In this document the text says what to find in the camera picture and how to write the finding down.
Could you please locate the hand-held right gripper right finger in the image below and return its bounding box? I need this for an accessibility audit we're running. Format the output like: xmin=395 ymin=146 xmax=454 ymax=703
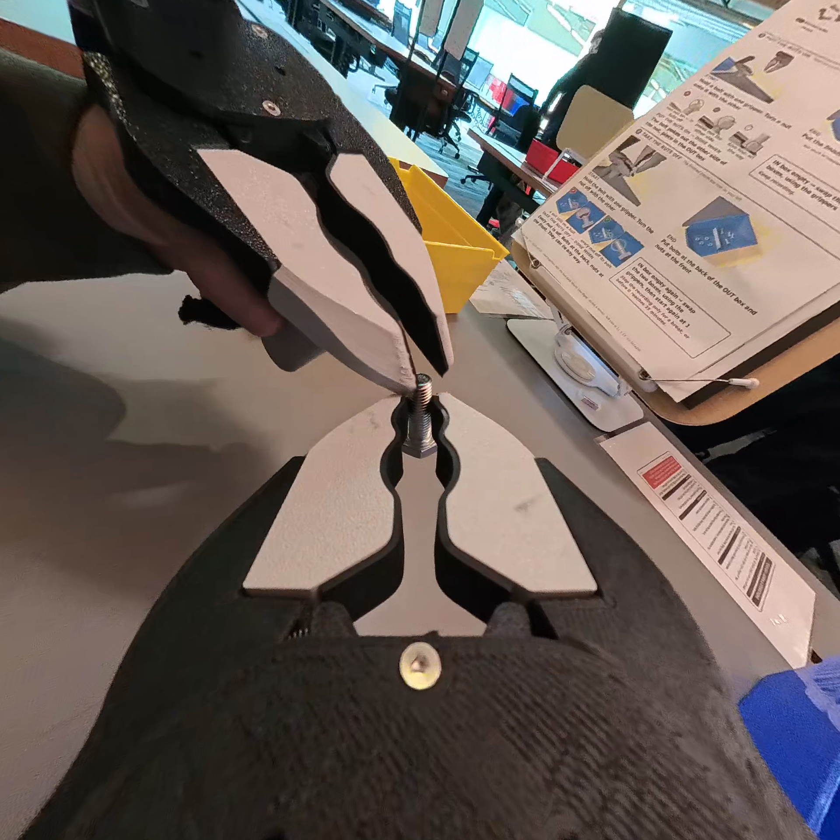
xmin=435 ymin=392 xmax=599 ymax=626

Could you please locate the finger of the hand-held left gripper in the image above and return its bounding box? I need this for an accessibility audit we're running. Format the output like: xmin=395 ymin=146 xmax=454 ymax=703
xmin=326 ymin=152 xmax=455 ymax=378
xmin=196 ymin=147 xmax=419 ymax=396

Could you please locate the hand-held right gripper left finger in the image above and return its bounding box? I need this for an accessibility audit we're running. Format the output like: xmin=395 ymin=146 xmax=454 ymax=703
xmin=241 ymin=392 xmax=404 ymax=622

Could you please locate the silver hex bolt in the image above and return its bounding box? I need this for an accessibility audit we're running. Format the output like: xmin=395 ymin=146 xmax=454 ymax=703
xmin=402 ymin=373 xmax=437 ymax=459

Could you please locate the person's left forearm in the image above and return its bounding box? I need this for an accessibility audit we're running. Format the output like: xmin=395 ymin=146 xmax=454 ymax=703
xmin=0 ymin=46 xmax=173 ymax=294

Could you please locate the wooden background desk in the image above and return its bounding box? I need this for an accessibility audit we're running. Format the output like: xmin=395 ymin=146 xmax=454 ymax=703
xmin=467 ymin=128 xmax=560 ymax=199

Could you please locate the grey desk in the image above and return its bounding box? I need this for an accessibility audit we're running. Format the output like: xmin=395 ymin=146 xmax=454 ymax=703
xmin=0 ymin=259 xmax=821 ymax=840

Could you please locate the person's left hand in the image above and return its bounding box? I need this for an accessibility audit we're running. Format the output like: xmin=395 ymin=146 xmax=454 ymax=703
xmin=71 ymin=105 xmax=284 ymax=339

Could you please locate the yellow plastic bin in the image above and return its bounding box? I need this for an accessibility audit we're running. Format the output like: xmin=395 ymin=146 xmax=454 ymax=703
xmin=387 ymin=156 xmax=511 ymax=315

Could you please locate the black office chair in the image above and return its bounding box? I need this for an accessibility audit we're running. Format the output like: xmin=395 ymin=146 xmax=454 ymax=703
xmin=420 ymin=46 xmax=483 ymax=158

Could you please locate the small white paper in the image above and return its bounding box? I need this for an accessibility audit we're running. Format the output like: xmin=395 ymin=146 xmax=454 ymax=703
xmin=469 ymin=261 xmax=553 ymax=321

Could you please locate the white stand base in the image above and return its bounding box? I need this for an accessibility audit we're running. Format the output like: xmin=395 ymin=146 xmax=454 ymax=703
xmin=507 ymin=318 xmax=646 ymax=433

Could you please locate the red plastic bin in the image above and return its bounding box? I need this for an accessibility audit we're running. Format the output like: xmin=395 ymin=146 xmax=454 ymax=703
xmin=525 ymin=139 xmax=582 ymax=185

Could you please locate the white label sheet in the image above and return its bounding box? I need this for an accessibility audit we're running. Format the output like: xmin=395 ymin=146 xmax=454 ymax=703
xmin=598 ymin=422 xmax=817 ymax=669

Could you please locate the beige chair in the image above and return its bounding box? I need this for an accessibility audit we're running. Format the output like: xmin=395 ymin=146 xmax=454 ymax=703
xmin=556 ymin=85 xmax=635 ymax=160

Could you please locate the beige wooden clipboard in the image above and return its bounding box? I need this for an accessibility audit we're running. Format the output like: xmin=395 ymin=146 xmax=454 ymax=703
xmin=511 ymin=230 xmax=840 ymax=427

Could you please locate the printed instruction sheet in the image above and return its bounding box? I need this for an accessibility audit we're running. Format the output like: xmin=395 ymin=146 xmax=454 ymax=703
xmin=520 ymin=0 xmax=840 ymax=403

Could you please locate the blue plastic bin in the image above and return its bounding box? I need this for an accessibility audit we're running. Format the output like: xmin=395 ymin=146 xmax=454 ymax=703
xmin=738 ymin=655 xmax=840 ymax=840

